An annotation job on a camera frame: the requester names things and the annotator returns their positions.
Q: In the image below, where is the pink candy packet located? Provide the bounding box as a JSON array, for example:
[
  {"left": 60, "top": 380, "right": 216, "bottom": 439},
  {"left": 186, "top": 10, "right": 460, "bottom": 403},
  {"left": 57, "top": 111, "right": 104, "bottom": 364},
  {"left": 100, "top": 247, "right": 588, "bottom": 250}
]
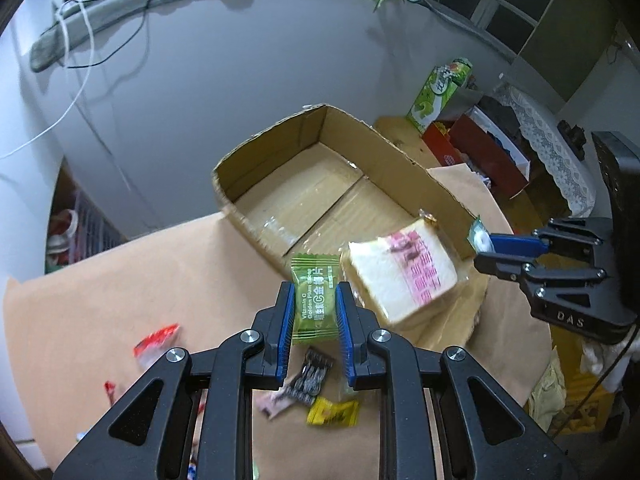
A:
[{"left": 257, "top": 389, "right": 297, "bottom": 421}]

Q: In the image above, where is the black cable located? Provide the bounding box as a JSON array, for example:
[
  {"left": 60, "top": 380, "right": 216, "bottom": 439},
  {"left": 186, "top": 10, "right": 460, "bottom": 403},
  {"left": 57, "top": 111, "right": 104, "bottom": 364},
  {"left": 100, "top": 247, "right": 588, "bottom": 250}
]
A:
[{"left": 65, "top": 0, "right": 168, "bottom": 71}]

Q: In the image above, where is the green candy packet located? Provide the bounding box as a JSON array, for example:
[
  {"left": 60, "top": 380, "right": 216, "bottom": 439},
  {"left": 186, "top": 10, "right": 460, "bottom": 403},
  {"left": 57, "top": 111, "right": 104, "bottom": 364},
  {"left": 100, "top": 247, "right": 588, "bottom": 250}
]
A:
[{"left": 291, "top": 252, "right": 341, "bottom": 346}]

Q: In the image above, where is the tan table cover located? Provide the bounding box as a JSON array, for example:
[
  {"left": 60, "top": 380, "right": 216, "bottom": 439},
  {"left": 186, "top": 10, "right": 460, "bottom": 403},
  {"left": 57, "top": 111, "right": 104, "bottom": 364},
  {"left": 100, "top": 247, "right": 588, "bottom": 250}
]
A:
[{"left": 2, "top": 115, "right": 551, "bottom": 480}]

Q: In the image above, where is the small green white candy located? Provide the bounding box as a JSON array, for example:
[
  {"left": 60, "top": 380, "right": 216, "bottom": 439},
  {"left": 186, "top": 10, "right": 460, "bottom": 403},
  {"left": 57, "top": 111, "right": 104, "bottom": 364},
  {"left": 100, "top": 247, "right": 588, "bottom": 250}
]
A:
[{"left": 467, "top": 216, "right": 496, "bottom": 256}]

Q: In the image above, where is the cardboard box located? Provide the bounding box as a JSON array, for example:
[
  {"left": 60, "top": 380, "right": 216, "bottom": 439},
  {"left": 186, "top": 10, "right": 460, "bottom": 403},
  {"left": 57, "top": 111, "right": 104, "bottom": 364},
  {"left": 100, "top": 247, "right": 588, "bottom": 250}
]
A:
[{"left": 212, "top": 104, "right": 493, "bottom": 356}]

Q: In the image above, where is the yellow candy packet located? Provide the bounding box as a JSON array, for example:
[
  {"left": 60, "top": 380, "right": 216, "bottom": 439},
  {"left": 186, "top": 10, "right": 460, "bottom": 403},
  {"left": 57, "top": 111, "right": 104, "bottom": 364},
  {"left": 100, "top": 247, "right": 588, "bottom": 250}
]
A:
[{"left": 306, "top": 396, "right": 360, "bottom": 428}]

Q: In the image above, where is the black candy packet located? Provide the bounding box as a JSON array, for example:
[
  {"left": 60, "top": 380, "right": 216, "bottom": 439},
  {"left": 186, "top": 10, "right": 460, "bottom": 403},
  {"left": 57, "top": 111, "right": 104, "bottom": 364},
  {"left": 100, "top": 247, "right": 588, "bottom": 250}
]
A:
[{"left": 282, "top": 347, "right": 336, "bottom": 406}]

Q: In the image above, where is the red box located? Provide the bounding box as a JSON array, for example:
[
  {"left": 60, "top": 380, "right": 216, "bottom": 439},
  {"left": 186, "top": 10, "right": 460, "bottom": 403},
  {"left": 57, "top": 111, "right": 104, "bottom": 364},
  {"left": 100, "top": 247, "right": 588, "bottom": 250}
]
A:
[{"left": 422, "top": 110, "right": 531, "bottom": 198}]

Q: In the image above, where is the pink plastic basket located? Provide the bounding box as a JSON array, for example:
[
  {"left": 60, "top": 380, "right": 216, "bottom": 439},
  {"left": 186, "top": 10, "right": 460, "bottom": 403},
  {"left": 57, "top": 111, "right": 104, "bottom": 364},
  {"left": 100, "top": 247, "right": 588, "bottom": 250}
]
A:
[{"left": 45, "top": 200, "right": 126, "bottom": 272}]

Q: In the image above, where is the white cable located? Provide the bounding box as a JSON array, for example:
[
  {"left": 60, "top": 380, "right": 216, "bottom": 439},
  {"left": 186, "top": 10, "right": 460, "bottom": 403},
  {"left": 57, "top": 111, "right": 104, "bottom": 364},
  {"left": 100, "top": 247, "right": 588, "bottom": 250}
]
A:
[{"left": 0, "top": 0, "right": 96, "bottom": 161}]

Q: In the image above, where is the red clear snack packet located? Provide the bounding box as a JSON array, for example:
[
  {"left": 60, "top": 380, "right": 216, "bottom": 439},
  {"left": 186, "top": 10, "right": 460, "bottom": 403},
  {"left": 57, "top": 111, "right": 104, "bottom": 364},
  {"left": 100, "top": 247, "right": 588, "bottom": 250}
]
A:
[{"left": 132, "top": 323, "right": 180, "bottom": 361}]

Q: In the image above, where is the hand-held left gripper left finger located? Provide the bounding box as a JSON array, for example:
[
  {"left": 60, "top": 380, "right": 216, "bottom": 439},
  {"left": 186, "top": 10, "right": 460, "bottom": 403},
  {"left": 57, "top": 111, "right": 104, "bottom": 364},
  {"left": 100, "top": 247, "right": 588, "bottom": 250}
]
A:
[{"left": 52, "top": 281, "right": 296, "bottom": 480}]

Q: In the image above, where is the white lace cloth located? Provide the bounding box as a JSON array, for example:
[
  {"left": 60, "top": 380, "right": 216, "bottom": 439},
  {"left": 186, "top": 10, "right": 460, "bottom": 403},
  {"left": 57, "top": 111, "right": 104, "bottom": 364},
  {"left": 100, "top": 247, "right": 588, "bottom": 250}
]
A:
[{"left": 492, "top": 82, "right": 596, "bottom": 218}]

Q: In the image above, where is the yellow crate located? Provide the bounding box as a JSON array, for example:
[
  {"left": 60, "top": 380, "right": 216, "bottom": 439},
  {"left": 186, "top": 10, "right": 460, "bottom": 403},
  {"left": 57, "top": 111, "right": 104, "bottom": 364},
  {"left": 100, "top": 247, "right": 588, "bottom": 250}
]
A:
[{"left": 550, "top": 360, "right": 623, "bottom": 436}]

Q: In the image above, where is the dark figurine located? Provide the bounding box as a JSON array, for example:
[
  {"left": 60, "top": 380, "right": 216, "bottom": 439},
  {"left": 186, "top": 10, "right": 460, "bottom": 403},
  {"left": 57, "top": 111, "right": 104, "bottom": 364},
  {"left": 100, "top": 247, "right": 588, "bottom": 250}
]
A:
[{"left": 557, "top": 120, "right": 587, "bottom": 161}]

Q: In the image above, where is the green carton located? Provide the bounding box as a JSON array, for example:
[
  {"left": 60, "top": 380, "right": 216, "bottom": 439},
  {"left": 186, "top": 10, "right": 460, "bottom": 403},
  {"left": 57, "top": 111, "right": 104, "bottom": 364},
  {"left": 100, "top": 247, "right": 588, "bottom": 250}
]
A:
[{"left": 406, "top": 58, "right": 473, "bottom": 133}]

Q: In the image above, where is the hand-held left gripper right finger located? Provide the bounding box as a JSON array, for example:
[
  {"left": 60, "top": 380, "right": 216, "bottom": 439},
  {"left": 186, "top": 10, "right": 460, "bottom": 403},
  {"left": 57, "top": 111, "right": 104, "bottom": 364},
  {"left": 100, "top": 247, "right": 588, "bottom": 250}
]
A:
[{"left": 335, "top": 281, "right": 581, "bottom": 480}]

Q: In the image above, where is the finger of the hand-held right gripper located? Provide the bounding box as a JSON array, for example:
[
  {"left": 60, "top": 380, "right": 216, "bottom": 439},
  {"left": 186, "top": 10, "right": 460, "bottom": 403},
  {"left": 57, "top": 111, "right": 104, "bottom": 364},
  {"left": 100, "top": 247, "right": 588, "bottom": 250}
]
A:
[
  {"left": 474, "top": 252, "right": 607, "bottom": 301},
  {"left": 487, "top": 217, "right": 613, "bottom": 263}
]

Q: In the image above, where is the sliced bread packet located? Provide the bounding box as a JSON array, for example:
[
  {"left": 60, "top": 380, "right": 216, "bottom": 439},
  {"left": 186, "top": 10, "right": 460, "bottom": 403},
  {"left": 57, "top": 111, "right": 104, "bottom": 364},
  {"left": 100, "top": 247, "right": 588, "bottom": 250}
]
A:
[{"left": 340, "top": 210, "right": 471, "bottom": 331}]

